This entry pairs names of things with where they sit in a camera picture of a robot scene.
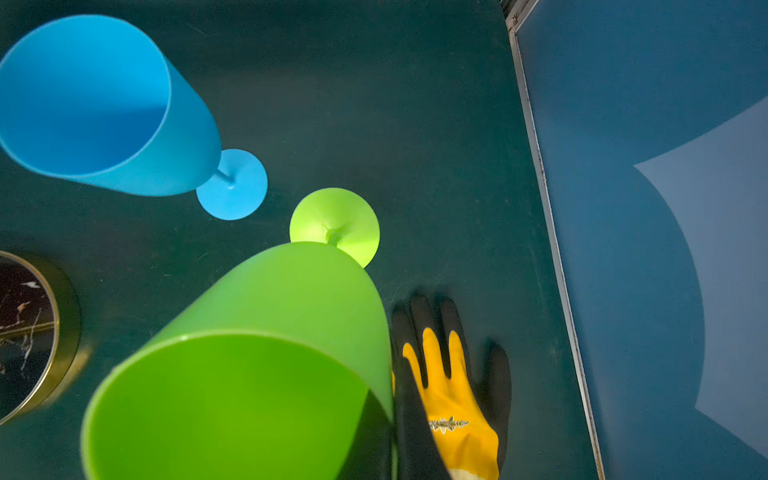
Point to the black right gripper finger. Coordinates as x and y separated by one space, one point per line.
417 452

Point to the green wine glass front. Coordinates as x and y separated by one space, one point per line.
280 370

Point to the blue wine glass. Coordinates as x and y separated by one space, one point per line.
93 100

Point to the yellow black work glove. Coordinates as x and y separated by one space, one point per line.
468 418

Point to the gold wire glass rack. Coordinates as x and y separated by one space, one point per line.
40 332

